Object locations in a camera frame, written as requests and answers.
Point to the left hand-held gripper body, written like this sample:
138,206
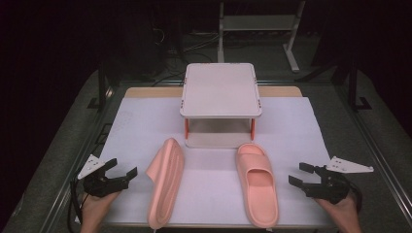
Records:
100,187

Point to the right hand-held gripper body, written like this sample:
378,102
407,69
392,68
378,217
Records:
332,186

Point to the pink foam slipper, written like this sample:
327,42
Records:
257,184
166,184

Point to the beige two-tier shoe rack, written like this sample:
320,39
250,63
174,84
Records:
221,90

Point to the person's left hand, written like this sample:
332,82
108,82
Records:
97,204

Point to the person's right hand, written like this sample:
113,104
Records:
340,212

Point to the black metal stand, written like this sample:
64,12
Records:
353,90
102,87

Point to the white table cloth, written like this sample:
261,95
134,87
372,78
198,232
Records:
210,168

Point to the aluminium frame rail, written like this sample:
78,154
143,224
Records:
69,181
379,168

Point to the white metal desk frame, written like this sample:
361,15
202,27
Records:
259,23

